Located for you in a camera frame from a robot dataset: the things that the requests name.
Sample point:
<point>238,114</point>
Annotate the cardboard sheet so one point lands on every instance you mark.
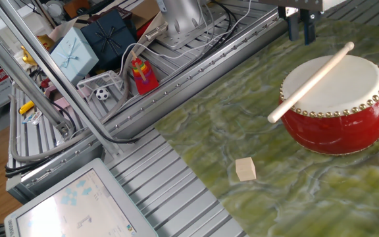
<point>146,11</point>

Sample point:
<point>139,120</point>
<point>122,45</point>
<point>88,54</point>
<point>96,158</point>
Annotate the green marble pattern board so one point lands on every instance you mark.
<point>275,204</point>

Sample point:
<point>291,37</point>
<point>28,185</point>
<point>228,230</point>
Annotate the brown box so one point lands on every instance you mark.
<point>77,7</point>

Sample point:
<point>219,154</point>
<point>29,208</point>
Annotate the gold cat figurine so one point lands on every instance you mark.
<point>28,57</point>

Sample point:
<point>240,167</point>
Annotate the white teach pendant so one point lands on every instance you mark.
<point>77,204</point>

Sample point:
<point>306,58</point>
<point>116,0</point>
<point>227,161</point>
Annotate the silver cylindrical fitting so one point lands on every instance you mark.
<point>156,31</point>

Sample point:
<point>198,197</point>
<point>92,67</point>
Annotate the white mini goal net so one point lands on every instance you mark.
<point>100,79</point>

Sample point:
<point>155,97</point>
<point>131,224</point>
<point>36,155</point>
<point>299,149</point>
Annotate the wooden cube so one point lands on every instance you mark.
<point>245,169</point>

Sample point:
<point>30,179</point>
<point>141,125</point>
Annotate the small printed packet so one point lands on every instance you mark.
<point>32,118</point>

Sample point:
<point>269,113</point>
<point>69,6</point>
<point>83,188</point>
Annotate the dark blue gift box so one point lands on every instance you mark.
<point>110,36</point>

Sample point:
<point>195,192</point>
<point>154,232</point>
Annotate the silver column pedestal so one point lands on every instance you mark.
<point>183,16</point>

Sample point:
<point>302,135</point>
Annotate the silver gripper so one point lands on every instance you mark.
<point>301,3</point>

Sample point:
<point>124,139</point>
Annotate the light blue gift box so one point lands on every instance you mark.
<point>74,56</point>

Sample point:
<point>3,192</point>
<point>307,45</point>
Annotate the red drum white head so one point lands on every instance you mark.
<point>334,131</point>

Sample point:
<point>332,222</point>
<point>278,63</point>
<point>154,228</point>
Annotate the small soccer ball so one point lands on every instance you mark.
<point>102,94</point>

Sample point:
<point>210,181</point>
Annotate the wooden drumstick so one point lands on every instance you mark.
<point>308,85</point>

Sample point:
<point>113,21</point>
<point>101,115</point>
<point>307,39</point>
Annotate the pink tray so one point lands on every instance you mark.
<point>61,102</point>

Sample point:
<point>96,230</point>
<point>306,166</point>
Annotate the aluminium rail beam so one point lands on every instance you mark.
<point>176,98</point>

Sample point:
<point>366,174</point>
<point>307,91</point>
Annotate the aluminium frame post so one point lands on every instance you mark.
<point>61,82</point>
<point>21,79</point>

